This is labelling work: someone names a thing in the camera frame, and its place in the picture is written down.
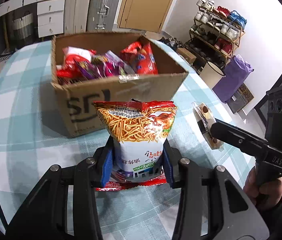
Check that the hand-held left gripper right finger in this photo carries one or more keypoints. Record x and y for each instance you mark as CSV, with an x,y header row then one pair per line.
x,y
168,167

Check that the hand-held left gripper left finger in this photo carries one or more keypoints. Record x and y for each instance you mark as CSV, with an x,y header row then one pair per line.
x,y
107,167

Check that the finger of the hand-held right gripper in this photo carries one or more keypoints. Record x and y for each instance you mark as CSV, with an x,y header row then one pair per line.
x,y
238,137

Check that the clear cream cake packet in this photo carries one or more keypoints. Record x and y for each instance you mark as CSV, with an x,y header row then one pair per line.
x,y
204,116

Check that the orange white stick snack bag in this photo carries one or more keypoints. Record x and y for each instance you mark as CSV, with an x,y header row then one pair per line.
x,y
136,125

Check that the brown cardboard box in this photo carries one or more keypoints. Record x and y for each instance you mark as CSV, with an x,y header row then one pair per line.
x,y
131,90

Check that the purple-edged white snack packet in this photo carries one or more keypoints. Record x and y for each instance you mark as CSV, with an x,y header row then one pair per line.
x,y
116,63

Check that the red chips bag blue label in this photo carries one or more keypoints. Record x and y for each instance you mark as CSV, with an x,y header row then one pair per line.
x,y
141,57

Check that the person's right hand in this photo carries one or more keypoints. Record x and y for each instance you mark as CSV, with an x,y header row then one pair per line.
x,y
272,192

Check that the patterned doormat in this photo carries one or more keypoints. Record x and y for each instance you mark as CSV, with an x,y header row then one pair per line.
x,y
243,97

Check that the cream waste bin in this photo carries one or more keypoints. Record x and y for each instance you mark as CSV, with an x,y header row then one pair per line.
x,y
212,76

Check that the wooden shoe rack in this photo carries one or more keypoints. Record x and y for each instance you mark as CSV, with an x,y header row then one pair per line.
x,y
240,38

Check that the small brown carton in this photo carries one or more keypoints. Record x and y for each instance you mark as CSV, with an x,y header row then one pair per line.
x,y
186,55

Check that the shoe rack with shoes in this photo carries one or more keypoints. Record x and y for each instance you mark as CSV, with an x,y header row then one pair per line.
x,y
218,30

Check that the scattered sneakers group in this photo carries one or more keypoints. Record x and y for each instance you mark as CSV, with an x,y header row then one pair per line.
x,y
172,43

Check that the teal checked tablecloth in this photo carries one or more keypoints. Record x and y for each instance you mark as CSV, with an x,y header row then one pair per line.
x,y
18,92

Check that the silver suitcase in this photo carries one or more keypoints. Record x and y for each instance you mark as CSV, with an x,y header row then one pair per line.
x,y
103,7

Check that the yellow wooden door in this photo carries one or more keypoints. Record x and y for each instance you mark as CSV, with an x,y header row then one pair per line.
x,y
148,5

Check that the white desk with drawers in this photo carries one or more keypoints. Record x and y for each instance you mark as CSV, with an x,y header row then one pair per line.
x,y
51,17

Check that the woven laundry basket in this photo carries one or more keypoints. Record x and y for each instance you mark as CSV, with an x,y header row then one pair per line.
x,y
23,28

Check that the beige suitcase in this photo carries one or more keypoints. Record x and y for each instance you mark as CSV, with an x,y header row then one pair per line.
x,y
77,7

